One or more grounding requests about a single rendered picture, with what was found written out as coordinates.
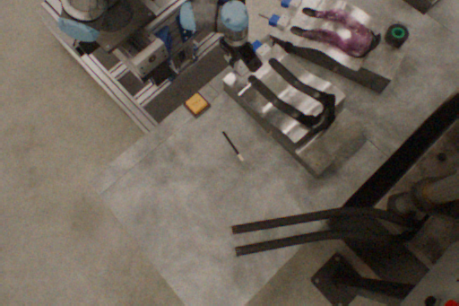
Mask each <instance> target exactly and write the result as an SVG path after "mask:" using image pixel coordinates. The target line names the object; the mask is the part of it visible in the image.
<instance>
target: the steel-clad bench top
mask: <svg viewBox="0 0 459 306"><path fill-rule="evenodd" d="M342 1H345V2H348V3H349V4H353V5H355V7H358V8H359V9H360V10H361V11H363V12H364V13H367V14H368V15H369V16H371V17H374V18H375V19H377V20H379V21H384V20H385V18H386V17H392V18H394V19H396V20H397V21H401V22H404V23H406V24H409V25H411V26H412V27H415V28H417V29H416V31H415V33H414V35H413V36H412V39H411V41H410V44H409V47H408V48H407V49H406V52H405V54H404V56H403V59H402V61H401V62H400V64H399V66H398V68H397V70H396V72H395V75H394V77H393V80H392V81H391V82H390V83H389V84H388V85H387V86H386V88H385V89H384V90H383V91H382V93H378V92H376V91H374V90H370V89H369V88H368V87H366V86H362V85H361V84H359V83H355V82H353V81H352V80H349V79H348V78H346V77H344V76H341V75H339V74H337V73H334V72H332V71H331V70H329V69H325V68H323V67H322V66H318V65H317V64H315V63H314V62H310V61H308V60H306V59H305V58H303V57H300V56H297V55H295V54H293V53H291V52H290V54H289V53H288V55H290V56H291V57H292V58H293V59H294V60H296V61H297V62H298V63H299V65H300V66H302V67H303V68H304V69H306V70H307V72H309V73H311V74H312V75H313V76H317V77H318V78H320V79H322V80H325V81H327V82H328V83H331V84H333V85H334V86H335V87H338V89H339V90H341V91H342V93H344V94H345V95H346V97H345V100H344V103H343V106H344V108H346V109H347V110H348V111H349V112H350V113H351V114H353V115H354V116H355V118H358V119H359V121H361V123H363V124H364V125H365V126H366V127H367V128H366V129H365V131H364V132H363V133H362V134H361V136H359V137H358V138H356V139H355V141H354V142H352V143H351V145H349V146H348V148H347V149H345V150H344V152H343V153H341V155H340V156H338V157H337V159H336V160H334V162H332V163H331V165H330V166H327V168H326V169H325V170H324V171H323V172H322V173H320V175H319V176H318V177H316V179H315V178H314V177H313V176H312V175H311V174H310V173H309V172H308V171H307V170H306V169H305V168H304V167H303V166H302V165H300V164H299V163H298V162H297V161H296V160H295V159H294V158H293V156H291V155H290V153H288V152H287V151H286V149H284V148H283V147H282V145H280V144H279V143H278V142H276V141H275V139H273V138H272V136H268V135H267V134H269V133H268V132H266V131H265V129H264V128H262V126H261V125H259V124H258V123H257V122H256V121H255V120H254V119H253V118H251V116H250V115H248V114H247V112H246V111H245V110H244V109H243V108H241V106H240V105H239V104H238V103H237V102H235V101H234V100H233V99H232V98H231V97H230V96H229V95H228V94H227V93H226V92H225V91H224V90H223V78H224V77H226V76H227V75H228V74H230V73H231V72H232V71H233V70H235V69H231V67H230V66H227V68H226V69H223V71H222V72H221V73H219V74H218V75H217V76H215V77H214V78H213V80H211V81H210V82H209V83H207V84H206V85H205V86H204V87H203V88H202V89H201V90H199V91H198V92H199V93H200V94H201V95H202V96H203V97H204V98H205V99H206V100H207V101H208V102H209V103H210V104H211V107H210V108H209V109H208V110H206V111H205V113H203V115H201V116H200V117H199V118H197V119H195V118H194V117H193V115H191V114H190V112H189V111H188V110H187V109H186V108H185V107H184V106H183V104H184V103H183V104H182V105H181V106H180V107H178V108H177V109H175V111H173V112H172V113H171V114H169V115H168V116H167V117H166V118H165V119H163V120H162V121H161V122H160V123H159V124H158V125H157V126H156V127H154V128H153V129H151V131H150V132H148V133H147V134H146V135H145V136H143V137H142V138H141V139H139V140H138V141H137V142H136V143H134V145H132V146H130V148H129V149H126V151H125V152H124V153H122V154H121V155H120V156H118V157H117V158H116V159H115V160H114V161H113V162H111V163H110V164H109V166H106V168H105V169H104V170H102V171H101V172H100V173H98V174H97V175H96V176H95V177H93V178H92V179H91V180H89V183H91V185H92V186H93V187H94V189H95V190H96V192H97V193H98V194H99V195H100V197H101V198H102V200H103V201H104V202H105V203H106V205H107V206H108V207H109V209H110V210H111V211H112V212H113V214H114V215H115V216H116V217H117V219H118V220H119V221H120V222H121V224H122V225H124V228H125V229H126V231H127V232H129V234H130V235H131V236H132V238H133V239H134V241H135V242H137V245H138V246H139V247H140V248H141V250H142V251H143V252H144V254H145V255H146V256H147V257H148V259H149V260H150V261H151V262H152V263H153V265H154V266H155V267H156V268H157V269H158V271H159V273H161V276H163V277H164V279H165V280H166V281H167V283H168V284H169V286H171V287H172V290H174V292H175V293H176V294H177V296H178V298H179V299H180V300H182V302H183V303H184V304H185V305H186V306H244V305H245V304H246V303H247V302H248V301H249V300H251V298H252V297H253V296H254V295H255V293H257V292H258V290H260V289H261V287H262V286H264V284H265V283H267V282H268V280H270V279H271V278H272V276H274V275H275V273H277V272H278V271H279V269H281V268H282V266H284V265H285V263H287V262H288V261H289V259H290V258H291V257H292V256H293V255H294V254H295V253H296V252H297V251H298V250H299V249H300V248H301V247H302V246H303V245H304V244H305V243H304V244H299V245H296V246H289V247H285V248H281V249H270V250H267V251H263V252H255V253H251V254H247V255H244V256H236V257H234V256H233V252H232V249H233V248H236V247H238V246H246V245H250V244H254V243H257V242H266V241H269V240H275V239H282V238H287V237H290V236H294V235H301V234H305V233H310V232H317V231H318V230H319V229H320V228H321V227H322V226H323V225H324V224H325V222H327V220H328V219H325V220H321V221H316V222H307V223H300V224H295V225H286V226H282V227H278V228H273V229H265V230H260V231H255V232H243V233H239V234H234V235H230V231H229V227H230V226H231V225H241V224H244V223H251V222H261V221H265V220H269V219H273V218H282V217H286V216H290V215H294V214H306V213H310V212H315V211H324V210H327V209H332V208H336V207H341V206H342V205H343V204H344V203H345V202H346V201H348V199H349V198H350V197H351V196H352V195H353V194H354V193H355V192H356V191H357V190H358V189H359V188H360V187H361V185H362V184H363V183H365V181H366V180H367V179H368V178H369V177H371V175H372V174H373V173H375V171H376V170H378V168H379V167H380V166H382V164H383V163H384V162H385V161H386V160H387V159H389V157H390V156H391V155H392V154H393V153H395V151H396V150H397V149H398V148H399V146H400V145H402V144H403V142H405V140H406V139H407V138H409V136H410V135H412V133H413V132H414V131H416V129H417V128H419V127H420V125H422V123H423V122H424V121H426V119H427V118H429V116H430V115H431V114H433V112H434V110H436V109H437V107H439V105H440V104H442V103H443V101H445V100H446V98H447V97H449V96H450V94H451V93H453V91H454V90H456V88H457V87H458V86H459V0H439V2H438V3H437V4H435V5H434V6H433V7H432V8H431V9H430V10H429V11H428V12H427V13H426V14H424V15H423V14H422V13H420V12H419V11H416V9H415V8H413V7H411V6H410V5H409V4H406V2H405V1H403V0H342ZM235 71H236V70H235ZM223 131H224V132H225V133H226V134H227V136H228V138H229V139H230V141H231V142H232V143H233V144H234V146H235V147H236V149H238V152H239V153H240V154H241V156H242V158H243V159H244V161H241V160H240V159H239V157H238V155H237V153H235V151H234V149H233V148H232V147H231V145H230V143H229V142H228V141H227V139H226V137H225V136H224V135H223V133H222V132H223Z"/></svg>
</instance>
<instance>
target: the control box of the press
mask: <svg viewBox="0 0 459 306"><path fill-rule="evenodd" d="M311 283H313V285H314V286H315V287H316V289H318V290H319V292H320V293H322V294H323V296H324V297H325V298H326V299H327V300H328V301H329V302H330V303H331V304H332V305H333V306H348V305H349V304H350V302H352V301H353V299H354V298H355V297H356V296H358V295H359V296H361V297H363V298H366V299H370V300H373V301H375V302H381V303H383V304H386V305H391V306H459V240H458V241H454V242H453V243H452V245H451V246H450V247H448V250H446V251H445V253H444V254H443V255H442V257H441V258H439V259H438V261H437V262H436V263H435V265H434V266H433V267H432V268H431V269H430V270H429V271H428V272H427V274H425V276H424V277H423V278H421V281H420V282H418V284H404V283H398V282H389V281H384V280H379V279H374V278H373V279H370V278H365V277H362V276H361V275H360V274H359V273H358V272H357V271H356V270H355V269H354V268H353V267H352V266H351V265H350V264H349V263H348V262H347V261H346V260H345V259H344V258H343V256H342V255H340V254H339V253H337V252H336V253H334V254H333V256H331V257H330V259H329V260H328V261H327V262H326V263H325V264H324V265H323V266H322V267H321V268H320V269H319V270H318V271H317V272H316V274H315V275H313V277H312V278H311Z"/></svg>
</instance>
